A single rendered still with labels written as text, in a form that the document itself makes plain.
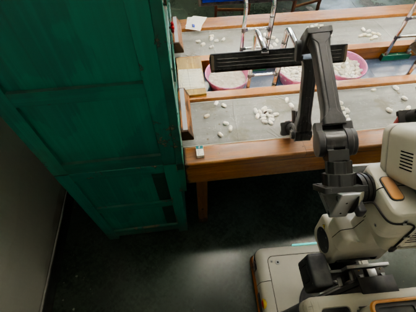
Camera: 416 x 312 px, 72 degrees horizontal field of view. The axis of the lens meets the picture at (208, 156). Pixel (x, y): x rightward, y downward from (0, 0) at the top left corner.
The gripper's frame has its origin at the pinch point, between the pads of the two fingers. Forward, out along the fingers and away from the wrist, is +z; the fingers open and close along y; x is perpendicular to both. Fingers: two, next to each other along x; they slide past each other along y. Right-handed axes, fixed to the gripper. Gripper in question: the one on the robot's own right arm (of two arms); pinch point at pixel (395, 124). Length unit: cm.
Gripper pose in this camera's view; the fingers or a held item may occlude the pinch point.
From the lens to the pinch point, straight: 139.0
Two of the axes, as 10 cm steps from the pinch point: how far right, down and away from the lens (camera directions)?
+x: 0.8, 9.9, -1.3
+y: -10.0, 0.7, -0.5
